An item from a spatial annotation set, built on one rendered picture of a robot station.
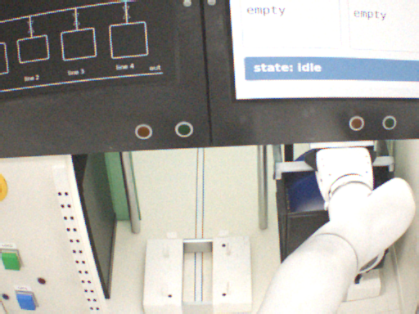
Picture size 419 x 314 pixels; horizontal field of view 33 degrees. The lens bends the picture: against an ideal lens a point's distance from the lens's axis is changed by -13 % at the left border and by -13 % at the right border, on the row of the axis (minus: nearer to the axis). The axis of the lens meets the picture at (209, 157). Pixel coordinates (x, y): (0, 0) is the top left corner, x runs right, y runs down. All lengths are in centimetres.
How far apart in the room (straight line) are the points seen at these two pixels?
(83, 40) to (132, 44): 6
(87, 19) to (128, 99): 13
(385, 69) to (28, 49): 46
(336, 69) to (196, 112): 18
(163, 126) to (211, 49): 12
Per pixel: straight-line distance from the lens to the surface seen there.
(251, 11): 90
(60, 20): 92
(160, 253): 160
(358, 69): 96
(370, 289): 151
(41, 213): 111
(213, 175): 185
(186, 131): 99
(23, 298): 124
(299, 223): 136
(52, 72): 96
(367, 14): 92
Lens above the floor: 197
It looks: 35 degrees down
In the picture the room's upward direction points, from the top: 4 degrees counter-clockwise
